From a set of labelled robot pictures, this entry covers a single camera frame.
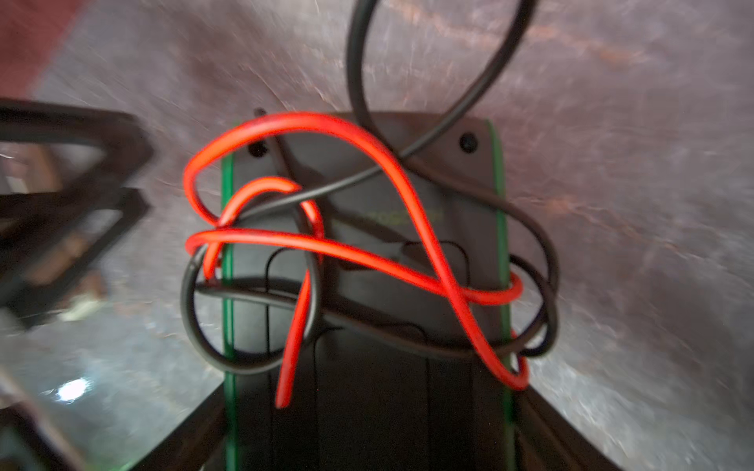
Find dark green multimeter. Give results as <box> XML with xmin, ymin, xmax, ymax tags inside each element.
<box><xmin>180</xmin><ymin>1</ymin><xmax>560</xmax><ymax>470</ymax></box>

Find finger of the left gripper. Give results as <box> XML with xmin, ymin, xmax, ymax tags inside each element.
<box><xmin>1</xmin><ymin>188</ymin><xmax>149</xmax><ymax>329</ymax></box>
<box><xmin>1</xmin><ymin>98</ymin><xmax>154</xmax><ymax>294</ymax></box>

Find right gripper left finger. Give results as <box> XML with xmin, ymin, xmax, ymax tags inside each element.
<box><xmin>132</xmin><ymin>385</ymin><xmax>227</xmax><ymax>470</ymax></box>

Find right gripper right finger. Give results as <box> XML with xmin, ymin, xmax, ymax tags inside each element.
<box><xmin>514</xmin><ymin>387</ymin><xmax>620</xmax><ymax>471</ymax></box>

